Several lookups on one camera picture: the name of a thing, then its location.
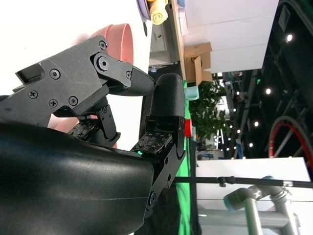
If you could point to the black horizontal pole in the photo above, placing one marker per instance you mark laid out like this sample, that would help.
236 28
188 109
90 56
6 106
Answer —
256 181

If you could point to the pink plastic bowl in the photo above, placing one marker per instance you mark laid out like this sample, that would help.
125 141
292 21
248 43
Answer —
122 44

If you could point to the green cloth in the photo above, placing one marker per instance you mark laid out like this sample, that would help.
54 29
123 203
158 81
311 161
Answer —
188 156

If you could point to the green leafy plant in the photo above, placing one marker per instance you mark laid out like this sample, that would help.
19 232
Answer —
207 110

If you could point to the black round table grommet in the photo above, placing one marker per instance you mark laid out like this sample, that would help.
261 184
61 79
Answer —
146 29

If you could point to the red small object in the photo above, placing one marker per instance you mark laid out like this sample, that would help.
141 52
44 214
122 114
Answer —
188 127

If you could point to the teal cup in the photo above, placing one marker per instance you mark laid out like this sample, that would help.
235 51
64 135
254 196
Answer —
192 93

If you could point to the brown cardboard box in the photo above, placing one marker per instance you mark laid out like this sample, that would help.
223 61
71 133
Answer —
198 63

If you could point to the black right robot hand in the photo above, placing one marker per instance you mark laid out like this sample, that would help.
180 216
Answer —
73 176

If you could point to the purple plate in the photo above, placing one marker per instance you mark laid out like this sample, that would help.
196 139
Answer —
141 7

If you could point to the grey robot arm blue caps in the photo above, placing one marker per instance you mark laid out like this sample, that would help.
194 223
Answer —
252 210

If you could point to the grey drawer cabinet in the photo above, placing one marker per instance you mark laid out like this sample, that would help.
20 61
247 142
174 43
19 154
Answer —
161 44

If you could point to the tan wooden board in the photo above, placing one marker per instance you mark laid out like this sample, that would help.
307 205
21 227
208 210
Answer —
178 36

